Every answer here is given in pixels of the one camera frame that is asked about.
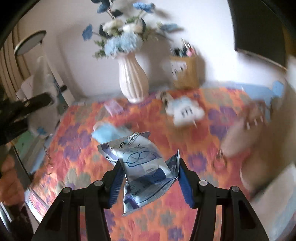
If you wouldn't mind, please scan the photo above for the blue printed plastic packet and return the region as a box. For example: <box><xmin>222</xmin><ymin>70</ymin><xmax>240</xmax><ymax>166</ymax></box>
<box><xmin>98</xmin><ymin>132</ymin><xmax>180</xmax><ymax>216</ymax></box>

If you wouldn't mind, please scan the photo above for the blue white plush toy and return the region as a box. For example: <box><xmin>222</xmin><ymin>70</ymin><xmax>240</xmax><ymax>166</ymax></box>
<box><xmin>28</xmin><ymin>56</ymin><xmax>60</xmax><ymax>138</ymax></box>

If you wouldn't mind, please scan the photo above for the person's left hand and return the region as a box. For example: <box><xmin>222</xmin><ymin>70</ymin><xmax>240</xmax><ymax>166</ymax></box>
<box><xmin>0</xmin><ymin>155</ymin><xmax>25</xmax><ymax>206</ymax></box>

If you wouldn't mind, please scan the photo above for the white desk lamp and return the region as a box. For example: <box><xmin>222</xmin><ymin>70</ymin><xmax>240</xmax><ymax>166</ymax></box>
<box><xmin>14</xmin><ymin>30</ymin><xmax>75</xmax><ymax>106</ymax></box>

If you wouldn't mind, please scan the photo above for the beige handbag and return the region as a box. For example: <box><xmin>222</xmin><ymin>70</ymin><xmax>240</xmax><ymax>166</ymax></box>
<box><xmin>212</xmin><ymin>100</ymin><xmax>269</xmax><ymax>172</ymax></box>

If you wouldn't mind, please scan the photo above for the light blue folded cloth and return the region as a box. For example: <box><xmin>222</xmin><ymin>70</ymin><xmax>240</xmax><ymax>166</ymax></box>
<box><xmin>91</xmin><ymin>123</ymin><xmax>132</xmax><ymax>144</ymax></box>

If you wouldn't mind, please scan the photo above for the floral orange table cloth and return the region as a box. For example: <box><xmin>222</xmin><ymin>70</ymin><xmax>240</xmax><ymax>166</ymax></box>
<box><xmin>28</xmin><ymin>88</ymin><xmax>251</xmax><ymax>240</ymax></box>

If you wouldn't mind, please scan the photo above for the white cloud plush toy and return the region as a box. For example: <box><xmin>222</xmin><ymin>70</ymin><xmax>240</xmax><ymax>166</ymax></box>
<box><xmin>166</xmin><ymin>96</ymin><xmax>205</xmax><ymax>127</ymax></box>

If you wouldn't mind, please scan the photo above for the blue foam mat seat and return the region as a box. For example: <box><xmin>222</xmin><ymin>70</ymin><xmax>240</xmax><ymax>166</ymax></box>
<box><xmin>241</xmin><ymin>81</ymin><xmax>285</xmax><ymax>107</ymax></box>

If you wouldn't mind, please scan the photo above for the white vase with blue flowers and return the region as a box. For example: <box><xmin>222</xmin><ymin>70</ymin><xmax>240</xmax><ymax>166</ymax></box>
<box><xmin>82</xmin><ymin>1</ymin><xmax>182</xmax><ymax>103</ymax></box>

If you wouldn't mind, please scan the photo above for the bamboo pen holder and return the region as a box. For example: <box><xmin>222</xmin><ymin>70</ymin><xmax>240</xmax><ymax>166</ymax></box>
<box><xmin>169</xmin><ymin>39</ymin><xmax>205</xmax><ymax>89</ymax></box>

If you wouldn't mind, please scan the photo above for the black wall television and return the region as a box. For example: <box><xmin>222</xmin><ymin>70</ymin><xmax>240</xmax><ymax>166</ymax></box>
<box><xmin>228</xmin><ymin>0</ymin><xmax>287</xmax><ymax>69</ymax></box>

